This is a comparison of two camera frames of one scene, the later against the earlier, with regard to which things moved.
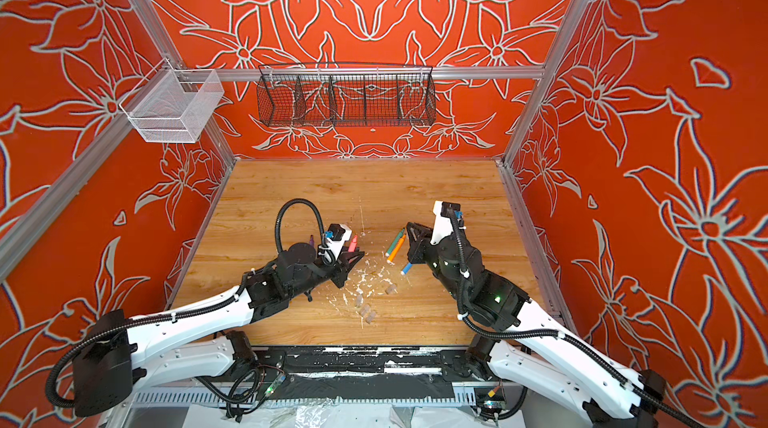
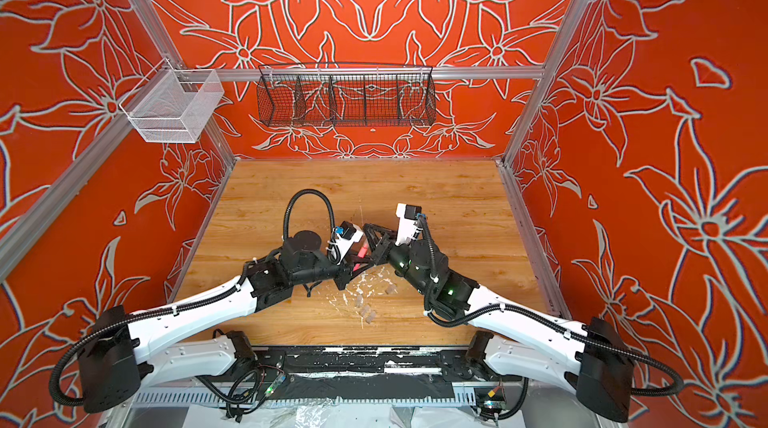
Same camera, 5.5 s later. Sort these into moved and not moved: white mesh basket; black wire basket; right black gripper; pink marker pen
Moved: right black gripper; pink marker pen
Not moved: black wire basket; white mesh basket
